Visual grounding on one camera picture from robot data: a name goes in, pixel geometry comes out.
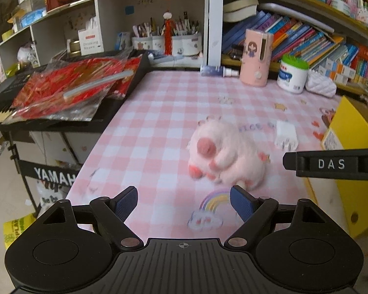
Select small blue card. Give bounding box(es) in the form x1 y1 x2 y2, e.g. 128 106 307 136
117 31 131 51

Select black keyboard stand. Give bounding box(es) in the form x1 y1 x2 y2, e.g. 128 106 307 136
0 130 80 218

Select yellow cardboard box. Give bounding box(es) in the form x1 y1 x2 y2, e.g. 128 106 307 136
303 96 368 239

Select pink plush pig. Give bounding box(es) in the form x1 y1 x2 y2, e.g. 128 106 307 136
187 116 271 190

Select red tassel ornament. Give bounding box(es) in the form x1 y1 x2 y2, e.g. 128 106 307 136
162 12 174 56

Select row of colourful books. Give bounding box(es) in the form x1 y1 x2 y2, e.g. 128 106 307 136
222 11 368 77

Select yellow-green plastic bag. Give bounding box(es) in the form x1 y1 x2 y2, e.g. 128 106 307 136
3 213 37 248

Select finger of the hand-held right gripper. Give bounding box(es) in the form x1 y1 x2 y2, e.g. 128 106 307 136
283 149 368 181

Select white red-label carton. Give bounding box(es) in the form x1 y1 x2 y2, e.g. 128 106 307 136
78 27 105 54

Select white printed plastic bag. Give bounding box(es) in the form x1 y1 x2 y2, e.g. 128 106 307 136
37 179 71 212

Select white folded tissue packet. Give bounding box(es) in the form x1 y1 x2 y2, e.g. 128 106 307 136
274 120 299 151

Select white jar green lid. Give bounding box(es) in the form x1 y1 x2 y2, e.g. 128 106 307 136
277 53 310 95

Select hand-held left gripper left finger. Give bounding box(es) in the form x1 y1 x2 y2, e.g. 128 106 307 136
37 185 145 250

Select white quilted pouch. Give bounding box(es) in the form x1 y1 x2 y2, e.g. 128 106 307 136
305 70 338 98

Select pink cartoon dispenser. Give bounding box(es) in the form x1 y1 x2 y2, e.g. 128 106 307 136
240 28 274 87

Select black electronic keyboard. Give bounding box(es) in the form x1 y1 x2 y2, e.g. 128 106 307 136
0 50 151 132

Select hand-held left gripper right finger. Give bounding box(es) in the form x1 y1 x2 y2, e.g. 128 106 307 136
224 185 330 248

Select white shelf unit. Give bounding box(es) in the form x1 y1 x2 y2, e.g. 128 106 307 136
0 0 224 71

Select thick white-edged book stack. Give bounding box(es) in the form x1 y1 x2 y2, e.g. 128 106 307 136
223 0 260 23

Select pink checked tablecloth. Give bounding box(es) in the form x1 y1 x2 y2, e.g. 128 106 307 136
64 70 344 242

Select red decorations in plastic bag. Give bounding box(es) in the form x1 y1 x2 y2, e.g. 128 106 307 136
1 56 143 124

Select row of small blue-orange boxes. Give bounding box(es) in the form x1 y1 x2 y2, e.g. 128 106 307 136
319 44 359 86

